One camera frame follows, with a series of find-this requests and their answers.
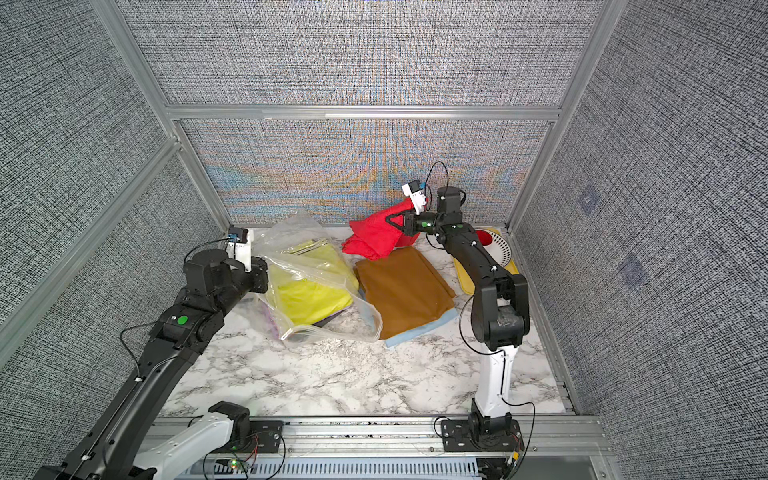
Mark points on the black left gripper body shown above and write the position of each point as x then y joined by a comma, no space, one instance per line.
242,283

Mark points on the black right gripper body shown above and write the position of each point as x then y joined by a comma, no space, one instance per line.
428,224

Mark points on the red garment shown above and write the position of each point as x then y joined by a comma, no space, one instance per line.
373,238

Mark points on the brown garment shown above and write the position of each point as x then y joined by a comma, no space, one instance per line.
405,289

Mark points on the yellow garment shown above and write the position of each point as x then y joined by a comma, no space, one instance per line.
309,282

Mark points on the light blue trousers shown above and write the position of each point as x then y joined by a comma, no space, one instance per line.
427,328

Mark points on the clear plastic vacuum bag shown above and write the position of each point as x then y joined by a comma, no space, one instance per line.
266,244

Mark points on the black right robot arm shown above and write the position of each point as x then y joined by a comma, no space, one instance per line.
500,311

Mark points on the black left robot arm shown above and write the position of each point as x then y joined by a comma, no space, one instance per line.
177,339

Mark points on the white cup red inside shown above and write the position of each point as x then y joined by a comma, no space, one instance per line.
485,237

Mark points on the white patterned saucer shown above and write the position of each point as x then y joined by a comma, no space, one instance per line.
500,251

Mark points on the black folded garment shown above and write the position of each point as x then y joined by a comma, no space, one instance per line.
344,320

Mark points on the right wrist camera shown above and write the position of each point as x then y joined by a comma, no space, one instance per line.
415,190

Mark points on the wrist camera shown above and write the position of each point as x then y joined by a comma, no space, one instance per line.
240,243
415,190

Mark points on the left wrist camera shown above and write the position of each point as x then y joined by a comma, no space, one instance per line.
240,243

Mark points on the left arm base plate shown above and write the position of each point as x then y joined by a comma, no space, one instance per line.
264,436

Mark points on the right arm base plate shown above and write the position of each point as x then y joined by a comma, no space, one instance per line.
472,435

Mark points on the aluminium front rail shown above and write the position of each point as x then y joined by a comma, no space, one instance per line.
544,435

